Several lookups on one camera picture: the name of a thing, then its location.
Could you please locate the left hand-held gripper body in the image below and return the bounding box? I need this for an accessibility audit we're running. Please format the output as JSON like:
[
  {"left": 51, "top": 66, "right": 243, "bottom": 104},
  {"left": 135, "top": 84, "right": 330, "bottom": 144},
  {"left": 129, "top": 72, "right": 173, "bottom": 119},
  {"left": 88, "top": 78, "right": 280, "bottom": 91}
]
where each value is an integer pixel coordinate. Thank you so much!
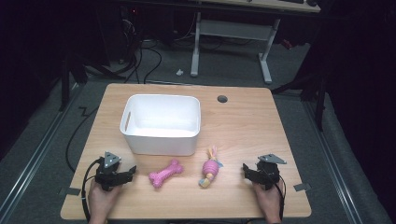
[{"left": 94, "top": 150, "right": 126, "bottom": 192}]

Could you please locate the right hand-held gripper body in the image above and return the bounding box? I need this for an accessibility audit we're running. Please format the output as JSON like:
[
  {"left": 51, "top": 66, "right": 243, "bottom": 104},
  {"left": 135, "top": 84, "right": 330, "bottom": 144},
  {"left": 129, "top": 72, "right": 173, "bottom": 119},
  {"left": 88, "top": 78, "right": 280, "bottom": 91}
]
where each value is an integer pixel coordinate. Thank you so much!
[{"left": 250, "top": 153, "right": 288, "bottom": 191}]

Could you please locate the pink bone chew toy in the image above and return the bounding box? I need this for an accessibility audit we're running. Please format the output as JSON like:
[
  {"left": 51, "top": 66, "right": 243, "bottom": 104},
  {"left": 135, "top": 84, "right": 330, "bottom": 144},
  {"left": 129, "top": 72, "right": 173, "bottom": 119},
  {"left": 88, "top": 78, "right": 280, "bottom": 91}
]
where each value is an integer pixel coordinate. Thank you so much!
[{"left": 148, "top": 159, "right": 184, "bottom": 189}]

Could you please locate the small pink doll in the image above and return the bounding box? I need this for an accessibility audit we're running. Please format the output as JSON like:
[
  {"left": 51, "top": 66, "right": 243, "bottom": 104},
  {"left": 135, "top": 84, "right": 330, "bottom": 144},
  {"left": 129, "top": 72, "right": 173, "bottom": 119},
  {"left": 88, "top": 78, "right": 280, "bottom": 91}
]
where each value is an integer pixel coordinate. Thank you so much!
[{"left": 198, "top": 145, "right": 224, "bottom": 189}]

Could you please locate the white plastic storage bin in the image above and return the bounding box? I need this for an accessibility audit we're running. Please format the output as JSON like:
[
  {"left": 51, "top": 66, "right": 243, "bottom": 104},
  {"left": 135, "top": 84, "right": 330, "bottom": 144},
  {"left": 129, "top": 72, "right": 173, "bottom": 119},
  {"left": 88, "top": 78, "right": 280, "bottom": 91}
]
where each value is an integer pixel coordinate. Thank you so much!
[{"left": 119, "top": 93, "right": 202, "bottom": 157}]

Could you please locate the person's left hand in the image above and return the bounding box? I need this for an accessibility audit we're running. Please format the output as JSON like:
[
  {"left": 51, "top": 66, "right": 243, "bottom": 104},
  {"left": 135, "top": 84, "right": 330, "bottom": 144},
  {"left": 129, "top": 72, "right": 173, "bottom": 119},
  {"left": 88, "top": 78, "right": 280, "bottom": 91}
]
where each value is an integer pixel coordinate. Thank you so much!
[{"left": 88, "top": 179, "right": 123, "bottom": 220}]

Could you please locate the person's right hand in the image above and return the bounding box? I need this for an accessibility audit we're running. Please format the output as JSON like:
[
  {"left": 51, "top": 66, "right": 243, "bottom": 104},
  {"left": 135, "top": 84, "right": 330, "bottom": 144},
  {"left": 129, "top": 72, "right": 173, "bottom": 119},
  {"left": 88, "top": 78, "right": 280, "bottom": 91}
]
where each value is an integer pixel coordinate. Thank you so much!
[{"left": 251, "top": 179, "right": 285, "bottom": 219}]

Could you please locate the grey tape piece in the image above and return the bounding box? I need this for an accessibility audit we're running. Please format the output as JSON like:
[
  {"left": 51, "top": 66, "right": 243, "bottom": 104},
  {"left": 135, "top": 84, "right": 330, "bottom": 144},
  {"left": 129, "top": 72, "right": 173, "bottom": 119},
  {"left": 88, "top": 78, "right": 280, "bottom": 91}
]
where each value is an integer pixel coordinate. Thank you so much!
[
  {"left": 292, "top": 182, "right": 313, "bottom": 192},
  {"left": 58, "top": 187, "right": 82, "bottom": 197}
]

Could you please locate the black metal stand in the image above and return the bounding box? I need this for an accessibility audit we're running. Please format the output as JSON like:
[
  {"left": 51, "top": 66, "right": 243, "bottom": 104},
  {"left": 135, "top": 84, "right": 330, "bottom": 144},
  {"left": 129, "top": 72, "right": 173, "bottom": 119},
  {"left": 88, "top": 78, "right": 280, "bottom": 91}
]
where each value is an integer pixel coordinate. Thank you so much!
[
  {"left": 57, "top": 55, "right": 126, "bottom": 113},
  {"left": 270, "top": 62, "right": 332, "bottom": 133}
]

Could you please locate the white-legged wooden desk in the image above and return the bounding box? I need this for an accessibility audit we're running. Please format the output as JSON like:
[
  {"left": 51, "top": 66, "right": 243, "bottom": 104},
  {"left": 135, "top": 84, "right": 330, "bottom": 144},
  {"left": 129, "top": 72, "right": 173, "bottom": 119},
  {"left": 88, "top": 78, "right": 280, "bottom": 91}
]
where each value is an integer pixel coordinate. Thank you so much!
[{"left": 190, "top": 0, "right": 322, "bottom": 85}]

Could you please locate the black computer tower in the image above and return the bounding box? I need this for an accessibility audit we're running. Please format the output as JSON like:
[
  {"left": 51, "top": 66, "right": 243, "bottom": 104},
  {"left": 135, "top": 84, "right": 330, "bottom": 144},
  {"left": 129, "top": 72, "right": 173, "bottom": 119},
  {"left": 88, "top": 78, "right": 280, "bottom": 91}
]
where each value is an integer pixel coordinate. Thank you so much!
[{"left": 95, "top": 4, "right": 142, "bottom": 65}]

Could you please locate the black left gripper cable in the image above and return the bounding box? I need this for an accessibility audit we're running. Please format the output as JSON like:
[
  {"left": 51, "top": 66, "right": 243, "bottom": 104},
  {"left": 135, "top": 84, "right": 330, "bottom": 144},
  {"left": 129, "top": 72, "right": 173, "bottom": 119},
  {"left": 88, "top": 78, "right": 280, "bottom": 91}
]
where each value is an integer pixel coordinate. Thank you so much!
[{"left": 80, "top": 157, "right": 105, "bottom": 224}]

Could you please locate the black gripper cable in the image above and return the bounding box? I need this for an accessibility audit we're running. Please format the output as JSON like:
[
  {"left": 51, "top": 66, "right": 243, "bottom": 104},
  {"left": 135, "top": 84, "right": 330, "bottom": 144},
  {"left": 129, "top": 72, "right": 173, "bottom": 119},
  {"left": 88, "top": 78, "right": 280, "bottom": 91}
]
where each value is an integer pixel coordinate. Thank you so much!
[
  {"left": 274, "top": 174, "right": 287, "bottom": 222},
  {"left": 80, "top": 157, "right": 105, "bottom": 224}
]

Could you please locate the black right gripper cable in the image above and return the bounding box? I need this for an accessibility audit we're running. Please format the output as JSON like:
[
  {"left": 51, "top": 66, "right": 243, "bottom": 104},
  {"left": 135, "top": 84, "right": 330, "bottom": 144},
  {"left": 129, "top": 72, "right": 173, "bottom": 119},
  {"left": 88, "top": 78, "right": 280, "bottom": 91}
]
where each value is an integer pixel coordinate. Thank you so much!
[{"left": 274, "top": 174, "right": 287, "bottom": 222}]

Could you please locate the black floor cable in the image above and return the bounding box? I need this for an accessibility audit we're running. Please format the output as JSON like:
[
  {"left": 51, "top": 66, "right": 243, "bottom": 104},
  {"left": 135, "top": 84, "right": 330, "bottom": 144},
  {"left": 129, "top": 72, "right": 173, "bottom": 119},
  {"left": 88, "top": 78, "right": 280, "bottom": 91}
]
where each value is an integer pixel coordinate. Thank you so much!
[{"left": 64, "top": 105, "right": 101, "bottom": 174}]

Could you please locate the metal floor rail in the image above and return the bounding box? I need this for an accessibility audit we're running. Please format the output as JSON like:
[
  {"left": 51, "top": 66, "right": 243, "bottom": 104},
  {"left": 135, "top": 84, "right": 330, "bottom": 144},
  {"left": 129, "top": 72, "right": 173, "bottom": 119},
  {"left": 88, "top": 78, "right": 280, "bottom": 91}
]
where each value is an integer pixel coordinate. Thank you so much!
[
  {"left": 0, "top": 83, "right": 81, "bottom": 220},
  {"left": 302, "top": 100, "right": 364, "bottom": 224}
]

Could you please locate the bundle of black floor cables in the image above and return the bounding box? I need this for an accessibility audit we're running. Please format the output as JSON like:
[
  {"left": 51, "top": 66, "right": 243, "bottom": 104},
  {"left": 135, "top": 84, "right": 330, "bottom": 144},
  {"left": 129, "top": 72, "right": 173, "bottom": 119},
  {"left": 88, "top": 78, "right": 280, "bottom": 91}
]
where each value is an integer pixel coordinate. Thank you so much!
[{"left": 123, "top": 38, "right": 163, "bottom": 85}]

